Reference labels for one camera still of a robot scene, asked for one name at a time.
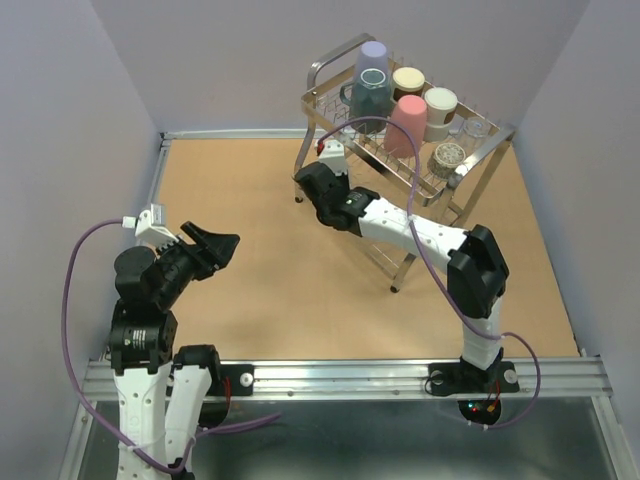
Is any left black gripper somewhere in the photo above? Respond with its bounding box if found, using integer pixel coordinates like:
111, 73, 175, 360
155, 218, 241, 304

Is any grey ceramic mug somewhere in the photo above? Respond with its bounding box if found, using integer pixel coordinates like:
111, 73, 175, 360
339, 68, 392, 135

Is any red plastic cup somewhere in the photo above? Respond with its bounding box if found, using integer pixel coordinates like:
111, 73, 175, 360
383, 95, 427, 159

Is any small grey metal cup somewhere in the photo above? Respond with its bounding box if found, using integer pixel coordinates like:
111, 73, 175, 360
428, 142, 467, 180

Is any purple plastic cup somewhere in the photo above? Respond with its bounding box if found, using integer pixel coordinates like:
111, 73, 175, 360
353, 41, 389, 80

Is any steel-lined brown white cup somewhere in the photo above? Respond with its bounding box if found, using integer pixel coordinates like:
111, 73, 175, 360
391, 67, 426, 103

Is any clear glass cup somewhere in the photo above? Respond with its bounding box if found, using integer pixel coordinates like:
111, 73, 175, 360
455, 116, 491, 156

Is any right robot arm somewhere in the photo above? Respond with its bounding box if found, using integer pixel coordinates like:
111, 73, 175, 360
294, 161, 509, 390

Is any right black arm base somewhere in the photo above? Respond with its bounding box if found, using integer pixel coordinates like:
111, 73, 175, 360
427, 360, 520, 397

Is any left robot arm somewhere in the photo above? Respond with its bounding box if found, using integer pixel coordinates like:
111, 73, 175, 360
108, 222, 240, 479

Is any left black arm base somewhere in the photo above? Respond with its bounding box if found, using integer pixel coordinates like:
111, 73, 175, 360
207, 362, 255, 397

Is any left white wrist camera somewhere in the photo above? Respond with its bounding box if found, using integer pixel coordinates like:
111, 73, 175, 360
121, 203, 179, 249

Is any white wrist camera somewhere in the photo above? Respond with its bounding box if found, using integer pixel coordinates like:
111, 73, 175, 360
121, 203, 179, 249
316, 140, 349, 176

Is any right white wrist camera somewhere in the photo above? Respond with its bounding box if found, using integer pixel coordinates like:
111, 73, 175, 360
316, 140, 349, 176

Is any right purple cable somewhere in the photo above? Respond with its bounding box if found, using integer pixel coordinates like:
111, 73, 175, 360
317, 115, 541, 432

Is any aluminium front rail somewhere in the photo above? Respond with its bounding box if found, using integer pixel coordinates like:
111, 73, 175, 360
82, 355, 614, 402

